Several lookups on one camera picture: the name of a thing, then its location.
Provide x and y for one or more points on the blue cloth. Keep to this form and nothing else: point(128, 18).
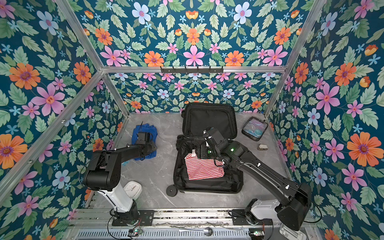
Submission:
point(152, 130)

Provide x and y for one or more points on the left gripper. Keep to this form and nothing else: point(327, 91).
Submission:
point(154, 148)

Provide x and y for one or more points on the clear toiletry pouch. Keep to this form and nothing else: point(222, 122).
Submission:
point(254, 128)

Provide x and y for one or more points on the white square clock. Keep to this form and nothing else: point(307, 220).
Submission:
point(133, 189)

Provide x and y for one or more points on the black suitcase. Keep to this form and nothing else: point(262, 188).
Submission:
point(196, 118)

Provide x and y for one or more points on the white plastic tray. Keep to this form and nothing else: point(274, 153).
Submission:
point(290, 234)

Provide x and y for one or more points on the small grey white object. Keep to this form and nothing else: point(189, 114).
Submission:
point(262, 147)

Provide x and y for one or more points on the red white striped shirt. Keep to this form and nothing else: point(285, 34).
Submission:
point(202, 169)

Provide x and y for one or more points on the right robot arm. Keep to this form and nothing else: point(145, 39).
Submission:
point(294, 200)

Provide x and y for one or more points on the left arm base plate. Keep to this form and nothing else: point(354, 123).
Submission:
point(133, 218)

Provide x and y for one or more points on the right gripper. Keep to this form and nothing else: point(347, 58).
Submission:
point(201, 151)

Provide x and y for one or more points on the metal spoon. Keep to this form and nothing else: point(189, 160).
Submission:
point(206, 231)

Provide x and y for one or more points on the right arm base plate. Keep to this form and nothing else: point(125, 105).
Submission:
point(242, 218)

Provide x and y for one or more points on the aluminium frame rail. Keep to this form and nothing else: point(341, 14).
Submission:
point(142, 70)

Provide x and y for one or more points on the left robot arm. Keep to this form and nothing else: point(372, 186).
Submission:
point(103, 174)

